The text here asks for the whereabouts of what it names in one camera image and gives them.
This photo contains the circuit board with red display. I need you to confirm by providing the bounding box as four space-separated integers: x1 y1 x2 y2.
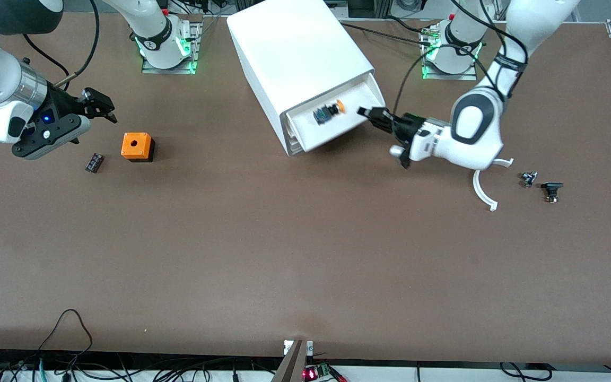
303 362 348 382

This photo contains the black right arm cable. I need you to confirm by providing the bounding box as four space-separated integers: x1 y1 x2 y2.
22 0 100 88

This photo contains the black switch component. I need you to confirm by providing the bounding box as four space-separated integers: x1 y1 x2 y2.
540 181 564 204

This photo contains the aluminium profile post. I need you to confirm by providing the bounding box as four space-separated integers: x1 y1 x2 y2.
271 340 315 382

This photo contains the black cable behind cabinet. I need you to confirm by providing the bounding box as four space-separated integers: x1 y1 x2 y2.
340 21 425 46

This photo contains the white plastic drawer cabinet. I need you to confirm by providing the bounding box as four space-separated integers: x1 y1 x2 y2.
226 0 376 157

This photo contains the black curled cable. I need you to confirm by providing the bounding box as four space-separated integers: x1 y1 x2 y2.
499 362 553 381

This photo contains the tall white plastic drawer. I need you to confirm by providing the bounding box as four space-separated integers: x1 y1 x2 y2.
286 72 387 154

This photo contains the black looped cable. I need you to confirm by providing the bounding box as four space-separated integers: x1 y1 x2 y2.
38 309 94 355

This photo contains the orange push button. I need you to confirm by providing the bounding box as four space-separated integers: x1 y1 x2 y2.
313 99 346 126

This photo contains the white semicircular pipe clamp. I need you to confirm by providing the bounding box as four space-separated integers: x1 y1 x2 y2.
473 158 514 212

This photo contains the orange button enclosure box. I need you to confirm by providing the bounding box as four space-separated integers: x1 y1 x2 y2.
121 132 156 163

